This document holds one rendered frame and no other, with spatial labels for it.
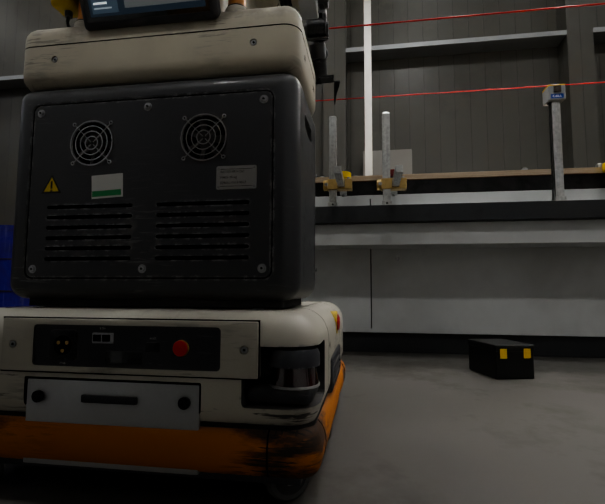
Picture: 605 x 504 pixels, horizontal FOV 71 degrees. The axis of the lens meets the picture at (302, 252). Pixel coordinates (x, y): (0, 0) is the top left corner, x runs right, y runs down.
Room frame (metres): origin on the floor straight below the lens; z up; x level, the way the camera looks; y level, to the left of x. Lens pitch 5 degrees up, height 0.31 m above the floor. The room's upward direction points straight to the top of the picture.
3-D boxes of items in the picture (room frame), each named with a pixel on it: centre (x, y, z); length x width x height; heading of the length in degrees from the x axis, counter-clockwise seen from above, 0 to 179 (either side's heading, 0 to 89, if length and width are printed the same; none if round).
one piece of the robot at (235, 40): (0.89, 0.25, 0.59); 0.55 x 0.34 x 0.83; 81
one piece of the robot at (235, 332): (0.65, 0.26, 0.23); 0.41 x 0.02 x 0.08; 81
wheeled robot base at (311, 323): (0.98, 0.23, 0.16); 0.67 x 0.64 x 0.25; 171
